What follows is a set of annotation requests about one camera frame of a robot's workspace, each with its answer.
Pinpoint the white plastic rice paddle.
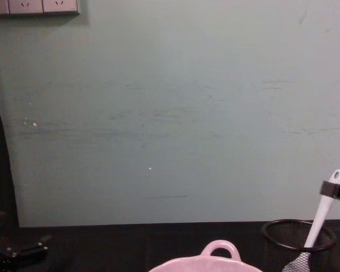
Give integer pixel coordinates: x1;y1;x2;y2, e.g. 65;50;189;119
281;169;340;272

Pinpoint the black table cloth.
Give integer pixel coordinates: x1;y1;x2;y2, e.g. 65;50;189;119
0;218;340;272

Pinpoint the black mesh holder cup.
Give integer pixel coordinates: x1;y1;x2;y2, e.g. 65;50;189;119
261;219;338;272

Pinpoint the pink ceramic bowl with handle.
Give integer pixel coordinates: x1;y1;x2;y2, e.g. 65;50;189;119
148;239;265;272

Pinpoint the dark wall socket panel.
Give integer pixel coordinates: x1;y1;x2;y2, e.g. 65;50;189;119
0;0;82;19

